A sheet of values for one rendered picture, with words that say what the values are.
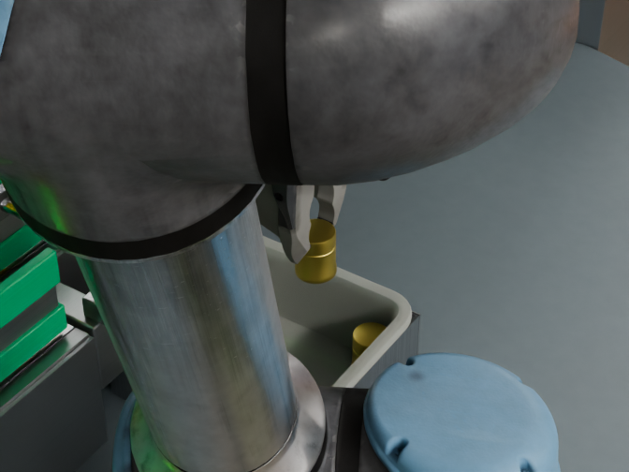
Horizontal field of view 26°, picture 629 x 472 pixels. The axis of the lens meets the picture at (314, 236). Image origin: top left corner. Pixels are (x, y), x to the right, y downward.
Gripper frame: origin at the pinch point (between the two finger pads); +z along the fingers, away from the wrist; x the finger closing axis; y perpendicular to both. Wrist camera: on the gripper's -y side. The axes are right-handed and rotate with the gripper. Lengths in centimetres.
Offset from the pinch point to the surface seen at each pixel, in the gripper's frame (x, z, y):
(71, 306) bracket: 15.0, 3.3, 14.3
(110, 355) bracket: 14.6, 7.4, 11.0
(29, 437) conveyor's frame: 24.6, 8.4, 11.1
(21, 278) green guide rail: 21.0, -4.7, 12.9
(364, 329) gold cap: -2.6, 10.5, -3.3
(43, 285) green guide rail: 18.9, -2.6, 12.9
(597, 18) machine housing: -70, 13, 4
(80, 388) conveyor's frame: 18.5, 7.9, 11.0
